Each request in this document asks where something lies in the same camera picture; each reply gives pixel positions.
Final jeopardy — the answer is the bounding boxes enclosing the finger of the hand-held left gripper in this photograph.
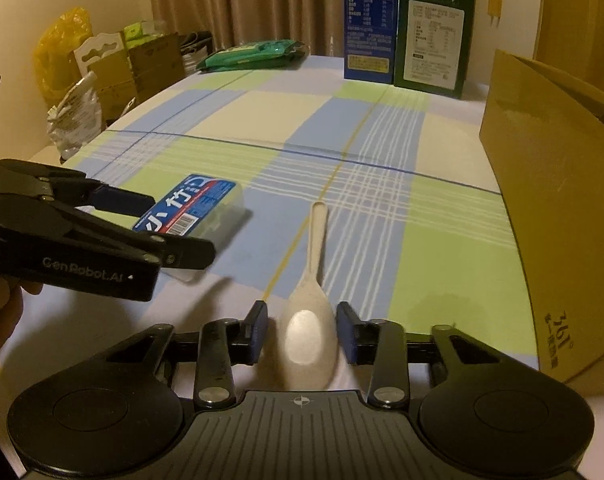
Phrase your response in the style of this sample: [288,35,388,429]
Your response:
[0,157,155,218]
[52,200,217,271]

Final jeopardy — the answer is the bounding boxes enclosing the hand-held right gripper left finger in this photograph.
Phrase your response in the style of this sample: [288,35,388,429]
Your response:
[104,300,269,409]

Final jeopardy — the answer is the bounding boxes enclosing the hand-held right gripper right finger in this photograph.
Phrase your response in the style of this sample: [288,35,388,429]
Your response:
[337,301,500,409]

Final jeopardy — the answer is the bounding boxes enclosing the cream plastic spoon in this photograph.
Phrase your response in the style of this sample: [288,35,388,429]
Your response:
[280,201,339,391]

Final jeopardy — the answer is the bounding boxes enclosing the clear box with blue label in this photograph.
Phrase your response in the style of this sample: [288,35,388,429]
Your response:
[132,172,247,286]

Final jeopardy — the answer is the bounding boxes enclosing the large cardboard box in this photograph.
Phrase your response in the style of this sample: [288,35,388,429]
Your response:
[479,49,604,396]

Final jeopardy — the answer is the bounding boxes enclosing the checked cloth desktop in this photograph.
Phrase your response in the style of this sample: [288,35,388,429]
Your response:
[0,52,537,396]

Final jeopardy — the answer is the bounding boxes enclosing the crumpled white foil bag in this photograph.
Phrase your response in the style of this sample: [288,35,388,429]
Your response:
[47,71,105,161]

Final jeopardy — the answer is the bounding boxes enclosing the small brown cardboard box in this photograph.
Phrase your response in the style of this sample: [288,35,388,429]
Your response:
[89,57,138,121]

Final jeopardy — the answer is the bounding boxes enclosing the big brown cardboard box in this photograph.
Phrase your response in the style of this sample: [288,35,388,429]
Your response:
[127,32,183,93]

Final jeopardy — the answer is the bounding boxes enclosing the white cardboard hanger flap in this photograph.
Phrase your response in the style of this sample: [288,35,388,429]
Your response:
[73,32,128,78]

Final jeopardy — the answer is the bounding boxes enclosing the stacked white buckets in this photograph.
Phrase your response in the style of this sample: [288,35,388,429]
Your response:
[181,32,213,78]

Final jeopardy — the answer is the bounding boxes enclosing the yellow plastic bag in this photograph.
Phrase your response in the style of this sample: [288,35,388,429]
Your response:
[34,7,94,111]

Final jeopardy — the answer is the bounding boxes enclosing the green tissue packs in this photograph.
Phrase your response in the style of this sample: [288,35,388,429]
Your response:
[122,20,170,43]

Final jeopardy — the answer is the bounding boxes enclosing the green wet wipes pack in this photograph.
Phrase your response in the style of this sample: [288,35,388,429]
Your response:
[196,40,310,72]

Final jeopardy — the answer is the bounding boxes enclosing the beige curtain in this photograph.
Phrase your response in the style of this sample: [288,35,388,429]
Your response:
[147,0,492,58]

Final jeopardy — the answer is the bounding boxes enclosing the tall blue milk carton box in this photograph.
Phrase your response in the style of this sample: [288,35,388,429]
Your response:
[343,0,400,86]

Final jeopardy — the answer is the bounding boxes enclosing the dark green milk carton box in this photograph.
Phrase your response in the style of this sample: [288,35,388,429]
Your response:
[393,0,476,100]

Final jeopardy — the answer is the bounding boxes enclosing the wooden door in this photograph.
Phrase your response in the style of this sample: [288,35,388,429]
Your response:
[532,0,604,106]

